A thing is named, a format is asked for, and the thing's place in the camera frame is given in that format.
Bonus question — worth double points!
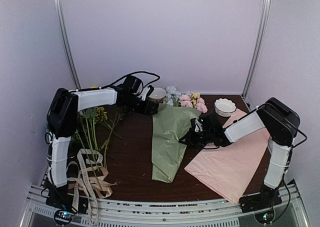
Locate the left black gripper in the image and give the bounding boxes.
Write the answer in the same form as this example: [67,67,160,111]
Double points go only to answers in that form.
[123,94,158,116]

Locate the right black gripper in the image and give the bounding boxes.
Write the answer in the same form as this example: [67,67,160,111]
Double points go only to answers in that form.
[179,127,214,150]

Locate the green wrapping paper sheet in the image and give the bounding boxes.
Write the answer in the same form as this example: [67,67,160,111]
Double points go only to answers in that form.
[151,103,201,183]

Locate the blue fake flower stem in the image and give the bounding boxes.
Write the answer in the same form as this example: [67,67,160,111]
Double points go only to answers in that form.
[165,86,181,107]

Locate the pink carnation fake flower stem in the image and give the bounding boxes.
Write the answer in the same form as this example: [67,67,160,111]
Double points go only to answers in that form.
[178,92,208,114]

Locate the yellow fake flower stem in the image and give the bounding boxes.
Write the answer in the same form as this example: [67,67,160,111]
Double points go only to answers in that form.
[189,92,201,107]

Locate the beige printed ribbon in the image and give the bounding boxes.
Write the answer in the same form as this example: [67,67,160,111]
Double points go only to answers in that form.
[62,148,118,226]

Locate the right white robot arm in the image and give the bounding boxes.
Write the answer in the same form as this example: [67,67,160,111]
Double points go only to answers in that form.
[185,97,300,208]

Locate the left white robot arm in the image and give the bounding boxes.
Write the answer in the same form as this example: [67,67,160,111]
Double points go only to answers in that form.
[45,72,159,188]

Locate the bunch of fake flowers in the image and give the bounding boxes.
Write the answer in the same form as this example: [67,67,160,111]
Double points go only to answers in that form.
[73,104,128,162]

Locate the white patterned ceramic bowl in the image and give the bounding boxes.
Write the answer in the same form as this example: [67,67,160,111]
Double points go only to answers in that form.
[148,87,167,103]

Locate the white scalloped dish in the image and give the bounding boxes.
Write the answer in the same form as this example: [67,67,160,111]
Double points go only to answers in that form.
[214,98,237,117]

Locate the pink wrapping paper sheet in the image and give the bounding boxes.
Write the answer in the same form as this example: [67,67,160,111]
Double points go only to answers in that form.
[184,109,272,204]

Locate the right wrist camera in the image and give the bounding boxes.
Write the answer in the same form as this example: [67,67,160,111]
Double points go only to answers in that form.
[190,118,203,133]

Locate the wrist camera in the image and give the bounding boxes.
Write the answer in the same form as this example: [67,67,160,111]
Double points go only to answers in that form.
[138,85,155,101]
[190,118,203,133]

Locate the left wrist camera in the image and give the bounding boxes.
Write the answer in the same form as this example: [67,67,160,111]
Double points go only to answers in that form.
[138,85,155,101]

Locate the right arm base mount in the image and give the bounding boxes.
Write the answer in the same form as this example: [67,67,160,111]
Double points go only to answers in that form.
[239,193,283,225]

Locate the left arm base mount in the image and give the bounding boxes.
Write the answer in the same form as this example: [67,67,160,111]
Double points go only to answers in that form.
[45,195,89,226]

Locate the left aluminium frame post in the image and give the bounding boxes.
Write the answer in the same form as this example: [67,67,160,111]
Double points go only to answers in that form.
[53,0,81,89]

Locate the aluminium frame post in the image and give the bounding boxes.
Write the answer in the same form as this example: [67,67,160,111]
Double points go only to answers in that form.
[53,0,81,89]
[241,0,272,99]

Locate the right aluminium frame post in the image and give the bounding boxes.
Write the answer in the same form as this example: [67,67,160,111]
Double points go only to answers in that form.
[241,0,272,99]

